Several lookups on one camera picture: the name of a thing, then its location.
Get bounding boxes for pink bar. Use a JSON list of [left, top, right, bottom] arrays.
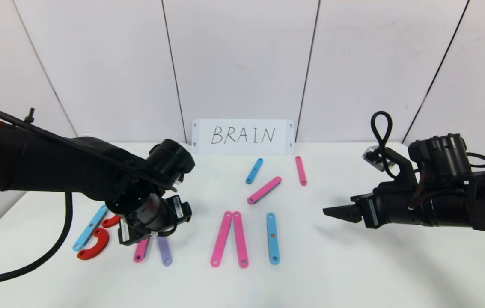
[[210, 211, 233, 268], [133, 237, 151, 263], [232, 211, 250, 269], [295, 156, 308, 187], [247, 176, 283, 205]]

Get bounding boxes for black right camera bracket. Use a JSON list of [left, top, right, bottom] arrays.
[[373, 148, 420, 191]]

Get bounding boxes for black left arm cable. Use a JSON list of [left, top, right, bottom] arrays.
[[0, 192, 74, 290]]

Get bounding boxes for black looped camera cable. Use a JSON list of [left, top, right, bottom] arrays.
[[371, 111, 394, 179]]

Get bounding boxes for white BRAIN sign card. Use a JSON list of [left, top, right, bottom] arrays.
[[191, 119, 295, 155]]

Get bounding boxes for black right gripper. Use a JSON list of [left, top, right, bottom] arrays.
[[322, 181, 431, 229]]

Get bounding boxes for blue bar with orange hole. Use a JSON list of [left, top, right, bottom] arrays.
[[266, 212, 281, 265]]

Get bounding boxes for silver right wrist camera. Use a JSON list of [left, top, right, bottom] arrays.
[[362, 145, 390, 172]]

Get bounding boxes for short purple bar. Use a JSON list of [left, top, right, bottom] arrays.
[[157, 236, 173, 267]]

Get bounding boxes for short blue bar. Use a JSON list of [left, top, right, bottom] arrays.
[[245, 158, 265, 185]]

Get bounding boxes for long blue bar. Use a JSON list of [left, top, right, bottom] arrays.
[[72, 204, 109, 252]]

